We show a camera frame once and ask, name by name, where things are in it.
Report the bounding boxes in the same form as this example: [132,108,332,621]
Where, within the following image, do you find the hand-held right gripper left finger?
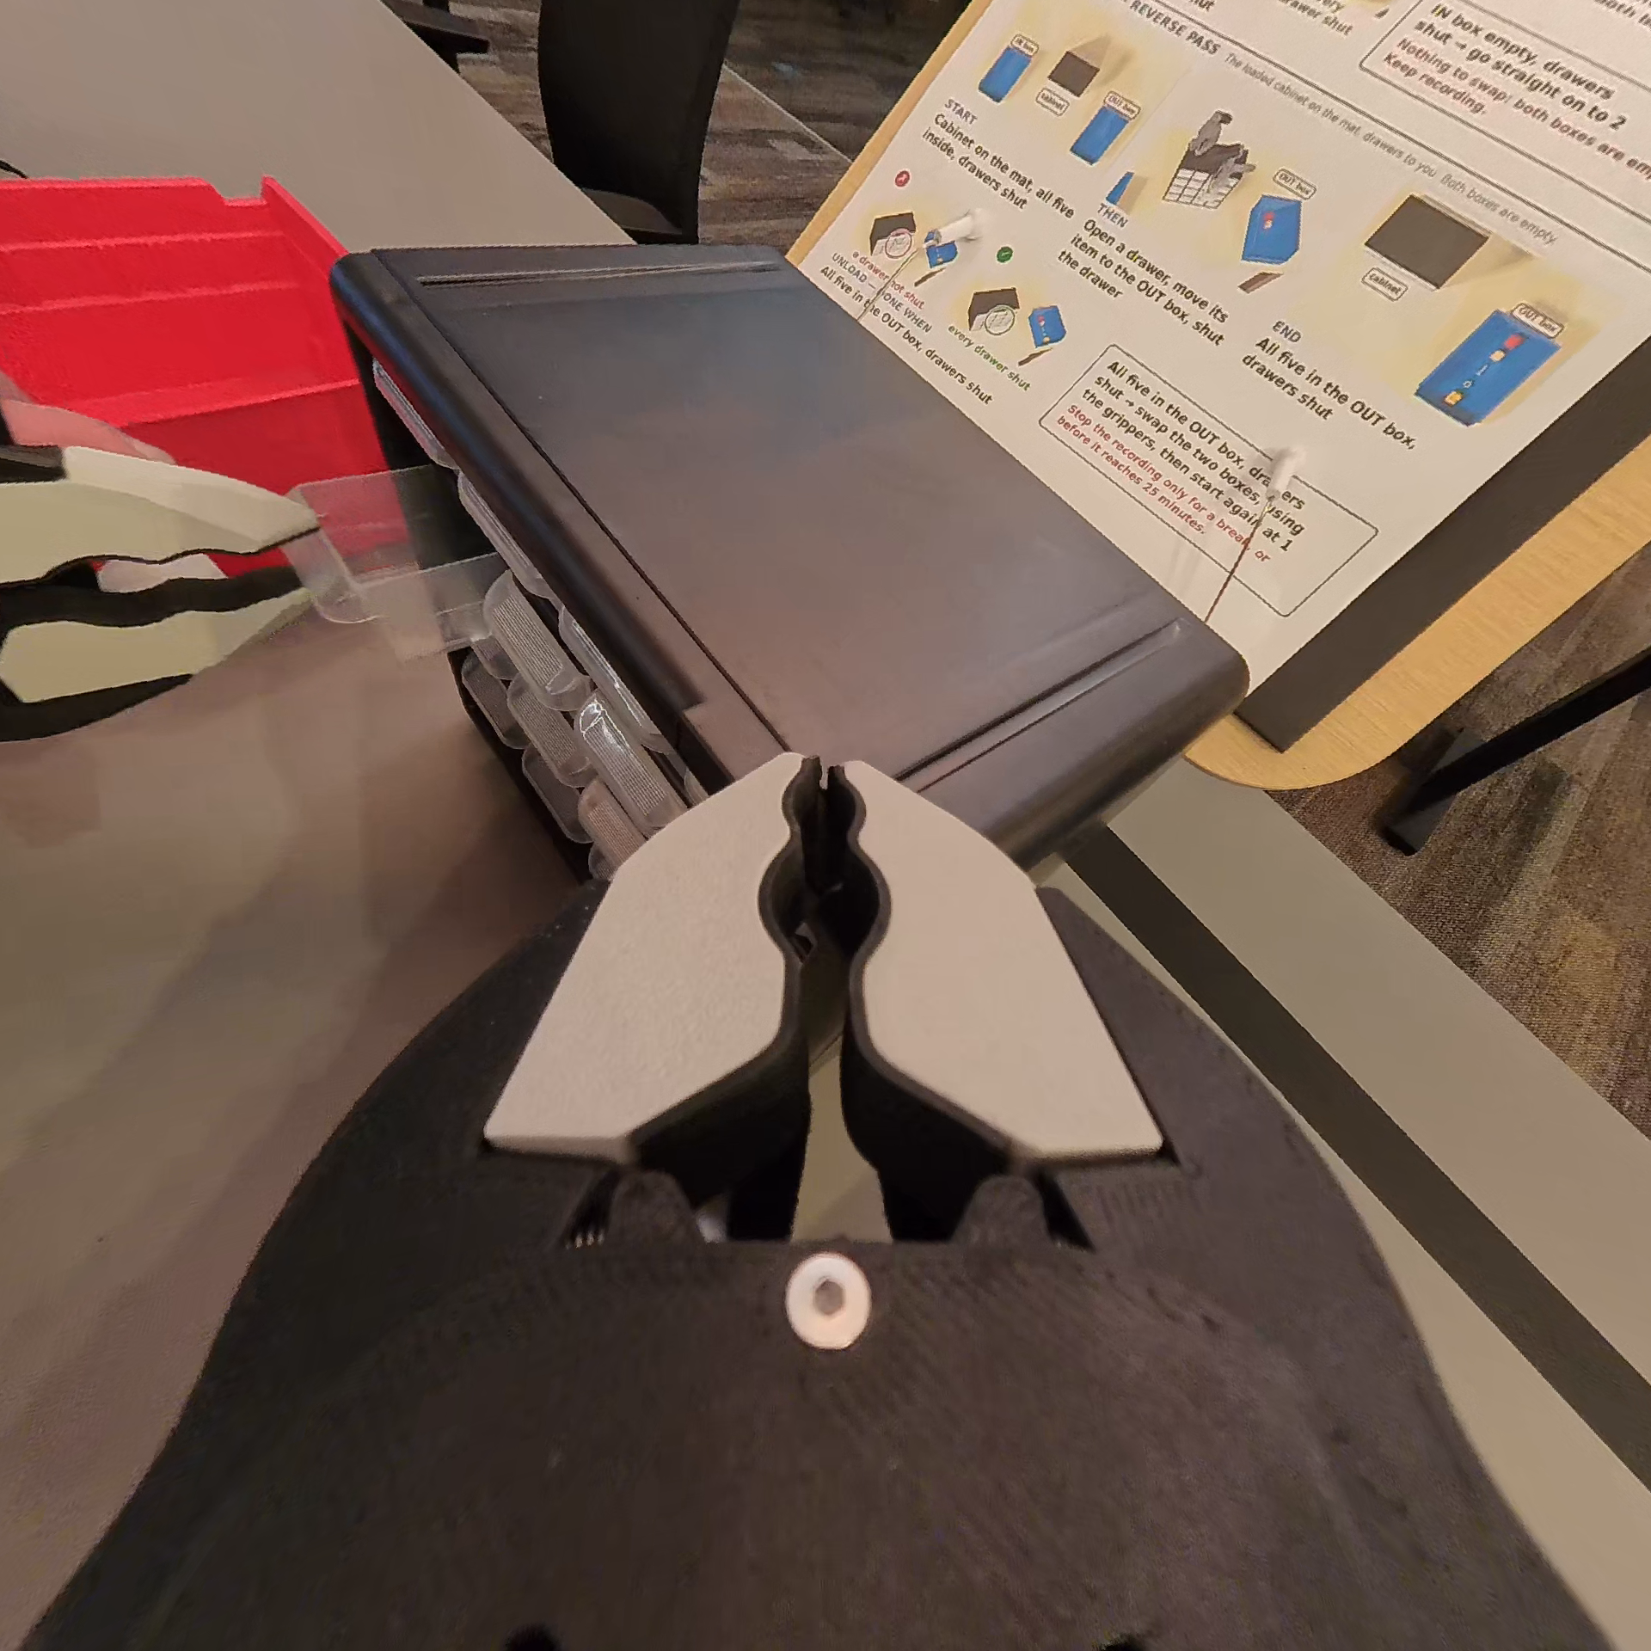
[484,754,840,1214]

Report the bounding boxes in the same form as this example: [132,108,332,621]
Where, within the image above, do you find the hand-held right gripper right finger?
[832,760,1182,1242]

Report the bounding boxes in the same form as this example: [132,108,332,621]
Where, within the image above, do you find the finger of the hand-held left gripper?
[0,444,319,585]
[0,568,307,705]

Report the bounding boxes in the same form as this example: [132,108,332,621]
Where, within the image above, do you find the small clear plastic drawer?
[287,463,505,662]

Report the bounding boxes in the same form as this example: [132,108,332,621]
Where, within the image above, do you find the black drawer cabinet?
[329,245,1250,884]

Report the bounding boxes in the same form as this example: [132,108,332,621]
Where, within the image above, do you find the rows of clear cabinet drawers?
[372,361,704,878]

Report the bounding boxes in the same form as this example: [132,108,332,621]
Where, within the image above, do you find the red plastic bin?
[0,176,401,575]

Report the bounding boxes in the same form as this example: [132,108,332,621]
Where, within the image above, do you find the black stand leg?
[1386,644,1651,853]

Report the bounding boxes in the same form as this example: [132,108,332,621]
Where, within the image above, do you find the instruction sheet board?
[787,0,1651,792]

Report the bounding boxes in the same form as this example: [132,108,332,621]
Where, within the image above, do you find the black poster board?
[1239,432,1651,756]

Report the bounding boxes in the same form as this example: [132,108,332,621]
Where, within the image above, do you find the black office chair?
[535,0,743,247]

